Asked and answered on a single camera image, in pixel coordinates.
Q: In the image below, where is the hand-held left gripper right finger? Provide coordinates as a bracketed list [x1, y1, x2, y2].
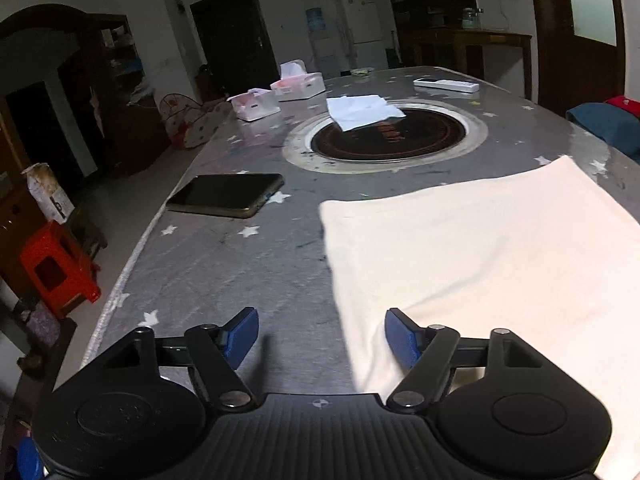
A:
[385, 308, 556, 413]

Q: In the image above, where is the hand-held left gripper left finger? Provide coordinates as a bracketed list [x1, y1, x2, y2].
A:
[90, 307, 261, 413]

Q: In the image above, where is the white garment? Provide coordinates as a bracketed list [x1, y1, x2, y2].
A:
[319, 155, 640, 480]

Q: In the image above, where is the grey star-print table cover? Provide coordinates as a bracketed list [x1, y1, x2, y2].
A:
[82, 65, 640, 396]

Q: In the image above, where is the black smartphone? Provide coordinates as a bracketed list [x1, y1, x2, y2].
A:
[165, 173, 285, 219]

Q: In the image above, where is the round built-in induction cooker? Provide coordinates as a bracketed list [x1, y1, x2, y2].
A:
[282, 100, 488, 175]

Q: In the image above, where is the red plastic stool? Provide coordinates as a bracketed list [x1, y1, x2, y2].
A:
[19, 220, 102, 320]

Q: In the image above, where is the pink dotted play tent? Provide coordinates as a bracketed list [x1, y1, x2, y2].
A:
[159, 91, 233, 150]

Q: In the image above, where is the small pink white tissue box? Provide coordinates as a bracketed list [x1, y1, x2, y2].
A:
[229, 88, 282, 122]

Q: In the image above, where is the white tissue paper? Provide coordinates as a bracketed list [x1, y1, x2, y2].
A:
[326, 94, 407, 133]

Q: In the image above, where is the dark wooden shelf cabinet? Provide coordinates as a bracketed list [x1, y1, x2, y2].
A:
[82, 12, 171, 176]

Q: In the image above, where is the cardboard carton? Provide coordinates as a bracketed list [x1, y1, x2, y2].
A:
[21, 162, 76, 225]

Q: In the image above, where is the large pink white tissue box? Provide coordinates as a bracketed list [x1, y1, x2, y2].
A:
[270, 60, 326, 102]

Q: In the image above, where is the white remote control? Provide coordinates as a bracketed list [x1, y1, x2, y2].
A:
[413, 77, 480, 95]

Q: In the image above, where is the white water dispenser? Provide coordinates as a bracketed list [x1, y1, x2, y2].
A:
[310, 32, 342, 79]

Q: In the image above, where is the dark wooden door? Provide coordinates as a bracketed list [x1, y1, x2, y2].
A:
[190, 0, 280, 101]

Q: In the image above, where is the blue sofa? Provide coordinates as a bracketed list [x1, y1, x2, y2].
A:
[566, 102, 640, 163]

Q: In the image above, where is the wooden side desk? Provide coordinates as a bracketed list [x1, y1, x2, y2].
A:
[407, 27, 533, 100]

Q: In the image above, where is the white refrigerator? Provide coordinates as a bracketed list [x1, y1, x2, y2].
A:
[340, 0, 391, 72]

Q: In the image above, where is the blue water bottle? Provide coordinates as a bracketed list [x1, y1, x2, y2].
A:
[305, 6, 327, 36]

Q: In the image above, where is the red printed garment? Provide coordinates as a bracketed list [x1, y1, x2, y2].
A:
[605, 94, 640, 121]

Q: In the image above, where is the wooden door with frosted glass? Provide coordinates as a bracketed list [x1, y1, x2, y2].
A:
[525, 0, 628, 118]

